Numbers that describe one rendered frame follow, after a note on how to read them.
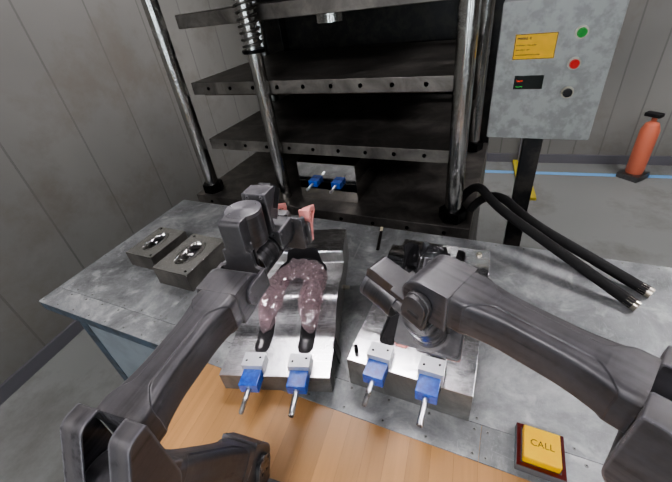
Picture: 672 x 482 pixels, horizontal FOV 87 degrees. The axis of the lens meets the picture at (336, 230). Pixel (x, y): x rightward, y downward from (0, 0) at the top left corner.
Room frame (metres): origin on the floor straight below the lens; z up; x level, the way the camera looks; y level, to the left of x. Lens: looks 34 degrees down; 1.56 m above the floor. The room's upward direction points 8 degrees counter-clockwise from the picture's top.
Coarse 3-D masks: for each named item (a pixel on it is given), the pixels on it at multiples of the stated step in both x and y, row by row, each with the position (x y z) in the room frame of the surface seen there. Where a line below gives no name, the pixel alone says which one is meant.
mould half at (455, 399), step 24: (408, 240) 0.91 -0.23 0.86; (480, 264) 0.67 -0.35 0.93; (360, 336) 0.54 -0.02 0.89; (360, 360) 0.47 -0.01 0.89; (408, 360) 0.46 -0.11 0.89; (360, 384) 0.47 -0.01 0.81; (384, 384) 0.44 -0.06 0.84; (408, 384) 0.42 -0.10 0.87; (456, 384) 0.39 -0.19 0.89; (432, 408) 0.40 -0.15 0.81; (456, 408) 0.37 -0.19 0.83
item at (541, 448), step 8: (528, 432) 0.31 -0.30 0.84; (536, 432) 0.31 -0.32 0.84; (544, 432) 0.31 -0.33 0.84; (528, 440) 0.30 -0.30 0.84; (536, 440) 0.29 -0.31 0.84; (544, 440) 0.29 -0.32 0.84; (552, 440) 0.29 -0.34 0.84; (528, 448) 0.28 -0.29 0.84; (536, 448) 0.28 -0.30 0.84; (544, 448) 0.28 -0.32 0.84; (552, 448) 0.28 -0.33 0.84; (560, 448) 0.28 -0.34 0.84; (528, 456) 0.27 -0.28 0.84; (536, 456) 0.27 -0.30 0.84; (544, 456) 0.27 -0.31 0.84; (552, 456) 0.27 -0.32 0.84; (560, 456) 0.26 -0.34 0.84; (536, 464) 0.26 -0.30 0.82; (544, 464) 0.26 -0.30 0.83; (552, 464) 0.25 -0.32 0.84; (560, 464) 0.25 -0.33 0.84
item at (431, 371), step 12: (420, 360) 0.44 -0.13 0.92; (432, 360) 0.43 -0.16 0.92; (444, 360) 0.43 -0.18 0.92; (420, 372) 0.42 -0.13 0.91; (432, 372) 0.41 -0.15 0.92; (444, 372) 0.41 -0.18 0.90; (420, 384) 0.39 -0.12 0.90; (432, 384) 0.39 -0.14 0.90; (420, 396) 0.38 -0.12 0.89; (432, 396) 0.37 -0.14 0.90; (420, 408) 0.35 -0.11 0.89; (420, 420) 0.33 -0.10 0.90
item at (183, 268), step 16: (192, 240) 1.07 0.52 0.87; (208, 240) 1.06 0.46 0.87; (176, 256) 0.99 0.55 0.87; (192, 256) 1.01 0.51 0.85; (208, 256) 0.97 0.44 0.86; (160, 272) 0.93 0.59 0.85; (176, 272) 0.90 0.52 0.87; (192, 272) 0.90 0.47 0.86; (208, 272) 0.95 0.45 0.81; (192, 288) 0.88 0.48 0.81
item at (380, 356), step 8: (376, 344) 0.49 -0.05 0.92; (384, 344) 0.49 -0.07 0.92; (368, 352) 0.47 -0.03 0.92; (376, 352) 0.47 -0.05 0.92; (384, 352) 0.47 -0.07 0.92; (392, 352) 0.47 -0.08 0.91; (368, 360) 0.46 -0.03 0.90; (376, 360) 0.46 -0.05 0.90; (384, 360) 0.45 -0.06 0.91; (392, 360) 0.46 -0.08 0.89; (368, 368) 0.44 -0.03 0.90; (376, 368) 0.44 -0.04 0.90; (384, 368) 0.44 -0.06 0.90; (368, 376) 0.43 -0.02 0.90; (376, 376) 0.42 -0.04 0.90; (384, 376) 0.42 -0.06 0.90; (368, 384) 0.41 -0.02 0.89; (376, 384) 0.42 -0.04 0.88; (368, 392) 0.40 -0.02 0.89
